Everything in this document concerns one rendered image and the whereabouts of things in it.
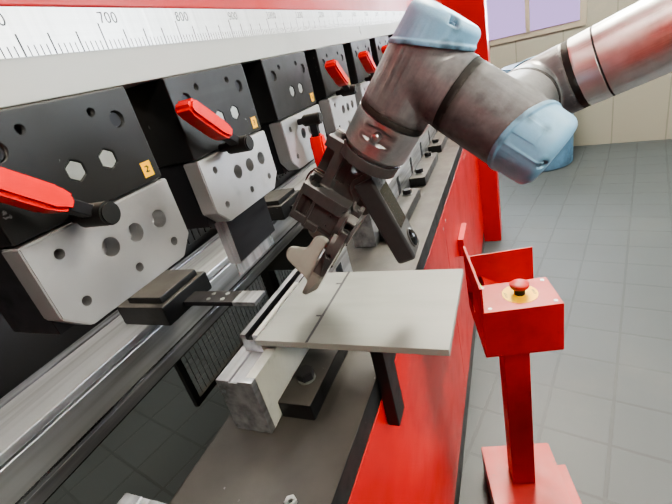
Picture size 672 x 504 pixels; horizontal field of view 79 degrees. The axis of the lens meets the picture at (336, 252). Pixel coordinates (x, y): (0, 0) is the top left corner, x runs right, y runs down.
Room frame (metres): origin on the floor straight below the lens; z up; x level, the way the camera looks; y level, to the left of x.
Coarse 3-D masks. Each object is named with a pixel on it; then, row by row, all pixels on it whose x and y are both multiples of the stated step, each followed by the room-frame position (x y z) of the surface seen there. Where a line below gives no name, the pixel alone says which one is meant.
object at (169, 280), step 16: (176, 272) 0.71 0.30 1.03; (192, 272) 0.70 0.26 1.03; (144, 288) 0.67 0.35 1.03; (160, 288) 0.66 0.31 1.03; (176, 288) 0.65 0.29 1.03; (192, 288) 0.67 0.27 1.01; (208, 288) 0.70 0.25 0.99; (128, 304) 0.65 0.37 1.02; (144, 304) 0.63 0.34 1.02; (160, 304) 0.62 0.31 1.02; (176, 304) 0.63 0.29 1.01; (192, 304) 0.63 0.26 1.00; (208, 304) 0.62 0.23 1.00; (224, 304) 0.60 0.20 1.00; (240, 304) 0.59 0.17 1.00; (256, 304) 0.58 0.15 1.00; (128, 320) 0.65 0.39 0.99; (144, 320) 0.63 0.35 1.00; (160, 320) 0.61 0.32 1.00; (176, 320) 0.62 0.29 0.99
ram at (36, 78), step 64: (0, 0) 0.35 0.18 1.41; (64, 0) 0.40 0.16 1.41; (128, 0) 0.46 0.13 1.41; (192, 0) 0.54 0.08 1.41; (256, 0) 0.67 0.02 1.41; (320, 0) 0.89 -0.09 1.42; (384, 0) 1.33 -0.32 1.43; (0, 64) 0.33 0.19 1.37; (64, 64) 0.37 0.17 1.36; (128, 64) 0.43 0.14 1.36; (192, 64) 0.51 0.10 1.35
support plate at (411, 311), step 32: (320, 288) 0.57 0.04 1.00; (352, 288) 0.55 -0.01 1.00; (384, 288) 0.52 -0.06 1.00; (416, 288) 0.50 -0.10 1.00; (448, 288) 0.48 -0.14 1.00; (288, 320) 0.50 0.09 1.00; (352, 320) 0.46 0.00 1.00; (384, 320) 0.45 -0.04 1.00; (416, 320) 0.43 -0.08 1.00; (448, 320) 0.41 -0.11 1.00; (384, 352) 0.39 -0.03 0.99; (416, 352) 0.38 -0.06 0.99; (448, 352) 0.36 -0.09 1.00
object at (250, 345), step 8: (296, 272) 0.65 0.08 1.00; (288, 280) 0.63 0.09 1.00; (296, 280) 0.62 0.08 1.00; (280, 288) 0.61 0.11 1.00; (288, 288) 0.62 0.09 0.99; (272, 296) 0.59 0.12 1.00; (280, 296) 0.59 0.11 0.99; (272, 304) 0.57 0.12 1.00; (264, 312) 0.55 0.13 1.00; (256, 320) 0.53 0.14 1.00; (248, 328) 0.51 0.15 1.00; (256, 328) 0.52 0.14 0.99; (240, 336) 0.50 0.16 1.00; (248, 336) 0.50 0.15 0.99; (256, 336) 0.49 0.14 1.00; (248, 344) 0.50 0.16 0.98; (256, 344) 0.49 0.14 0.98
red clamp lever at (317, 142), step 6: (306, 114) 0.68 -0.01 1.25; (312, 114) 0.67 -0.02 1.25; (318, 114) 0.66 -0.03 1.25; (300, 120) 0.68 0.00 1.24; (306, 120) 0.67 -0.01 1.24; (312, 120) 0.66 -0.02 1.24; (318, 120) 0.66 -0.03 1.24; (306, 126) 0.68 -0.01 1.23; (312, 126) 0.67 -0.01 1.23; (318, 126) 0.67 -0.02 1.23; (312, 132) 0.67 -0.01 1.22; (318, 132) 0.67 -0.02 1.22; (312, 138) 0.67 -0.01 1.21; (318, 138) 0.66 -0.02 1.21; (324, 138) 0.67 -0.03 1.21; (312, 144) 0.67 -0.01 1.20; (318, 144) 0.66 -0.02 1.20; (312, 150) 0.67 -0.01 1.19; (318, 150) 0.66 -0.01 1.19; (324, 150) 0.66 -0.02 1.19; (318, 156) 0.67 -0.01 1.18; (318, 162) 0.67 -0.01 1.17
